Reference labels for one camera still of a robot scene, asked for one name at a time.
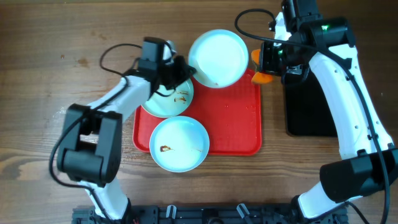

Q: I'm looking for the orange sponge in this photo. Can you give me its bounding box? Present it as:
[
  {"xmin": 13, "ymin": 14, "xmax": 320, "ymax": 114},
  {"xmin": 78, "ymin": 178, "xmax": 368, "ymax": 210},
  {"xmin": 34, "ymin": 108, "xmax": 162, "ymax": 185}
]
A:
[{"xmin": 251, "ymin": 49, "xmax": 273, "ymax": 85}]

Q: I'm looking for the light blue plate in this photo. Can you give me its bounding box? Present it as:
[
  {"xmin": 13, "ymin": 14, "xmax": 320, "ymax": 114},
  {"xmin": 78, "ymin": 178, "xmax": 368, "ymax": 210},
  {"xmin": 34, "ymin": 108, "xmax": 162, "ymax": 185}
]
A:
[
  {"xmin": 149, "ymin": 116, "xmax": 210, "ymax": 172},
  {"xmin": 142, "ymin": 79, "xmax": 194, "ymax": 118},
  {"xmin": 188, "ymin": 29, "xmax": 249, "ymax": 88}
]

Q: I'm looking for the light blue plate front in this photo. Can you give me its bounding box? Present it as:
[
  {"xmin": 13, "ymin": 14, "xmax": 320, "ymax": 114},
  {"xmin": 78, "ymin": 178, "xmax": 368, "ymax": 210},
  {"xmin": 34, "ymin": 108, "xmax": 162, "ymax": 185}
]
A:
[{"xmin": 149, "ymin": 116, "xmax": 210, "ymax": 172}]

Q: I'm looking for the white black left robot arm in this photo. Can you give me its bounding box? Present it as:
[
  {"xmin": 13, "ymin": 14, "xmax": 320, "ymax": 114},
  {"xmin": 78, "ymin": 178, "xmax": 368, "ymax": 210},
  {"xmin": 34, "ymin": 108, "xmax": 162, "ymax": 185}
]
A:
[{"xmin": 49, "ymin": 37, "xmax": 196, "ymax": 223}]

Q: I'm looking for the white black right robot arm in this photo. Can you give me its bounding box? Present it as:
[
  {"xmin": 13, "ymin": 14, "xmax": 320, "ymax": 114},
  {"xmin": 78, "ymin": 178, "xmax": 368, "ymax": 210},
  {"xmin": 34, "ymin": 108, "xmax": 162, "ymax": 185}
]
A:
[{"xmin": 259, "ymin": 1, "xmax": 397, "ymax": 222}]

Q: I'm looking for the red plastic tray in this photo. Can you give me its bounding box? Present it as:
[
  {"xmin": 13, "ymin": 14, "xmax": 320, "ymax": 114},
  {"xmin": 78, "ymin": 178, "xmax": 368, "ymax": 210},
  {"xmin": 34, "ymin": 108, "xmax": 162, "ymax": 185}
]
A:
[{"xmin": 132, "ymin": 69, "xmax": 262, "ymax": 156}]

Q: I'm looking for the black rectangular tray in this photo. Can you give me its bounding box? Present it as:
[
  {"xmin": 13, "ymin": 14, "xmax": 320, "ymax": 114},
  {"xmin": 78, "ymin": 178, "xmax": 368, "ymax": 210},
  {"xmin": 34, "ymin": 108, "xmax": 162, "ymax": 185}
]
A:
[{"xmin": 284, "ymin": 73, "xmax": 337, "ymax": 138}]

